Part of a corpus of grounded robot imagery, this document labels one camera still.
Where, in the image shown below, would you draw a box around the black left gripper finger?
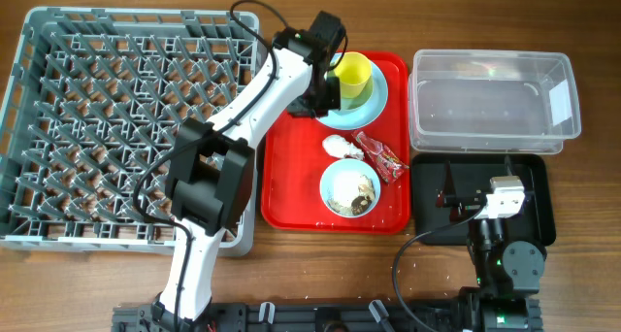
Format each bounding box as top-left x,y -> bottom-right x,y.
286,92 -> 317,117
317,75 -> 341,116

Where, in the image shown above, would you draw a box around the light blue plate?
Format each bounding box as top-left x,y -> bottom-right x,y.
318,57 -> 388,130

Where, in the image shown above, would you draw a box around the yellow plastic cup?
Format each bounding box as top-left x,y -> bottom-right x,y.
333,51 -> 373,99

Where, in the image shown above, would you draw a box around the light blue food bowl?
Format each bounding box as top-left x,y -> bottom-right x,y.
319,158 -> 381,218

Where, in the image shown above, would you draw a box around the light green small bowl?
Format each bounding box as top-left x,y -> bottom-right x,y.
340,78 -> 374,112

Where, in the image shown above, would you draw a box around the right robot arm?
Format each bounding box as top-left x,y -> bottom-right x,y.
436,159 -> 547,332

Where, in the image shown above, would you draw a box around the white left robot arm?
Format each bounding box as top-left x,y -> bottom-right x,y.
151,12 -> 346,331

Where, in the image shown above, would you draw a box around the grey plastic dishwasher rack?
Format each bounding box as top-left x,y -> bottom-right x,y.
1,7 -> 266,254

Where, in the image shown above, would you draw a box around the crumpled white napkin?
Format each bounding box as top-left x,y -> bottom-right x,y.
322,135 -> 365,160

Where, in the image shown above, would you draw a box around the red plastic serving tray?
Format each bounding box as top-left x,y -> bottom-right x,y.
261,51 -> 411,235

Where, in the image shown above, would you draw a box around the red snack wrapper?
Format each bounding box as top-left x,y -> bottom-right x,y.
352,130 -> 409,184

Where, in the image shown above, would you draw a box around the clear plastic bin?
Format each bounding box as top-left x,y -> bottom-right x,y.
409,50 -> 582,154

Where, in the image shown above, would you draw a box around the rice and food scraps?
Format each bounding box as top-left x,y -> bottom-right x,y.
328,171 -> 376,216

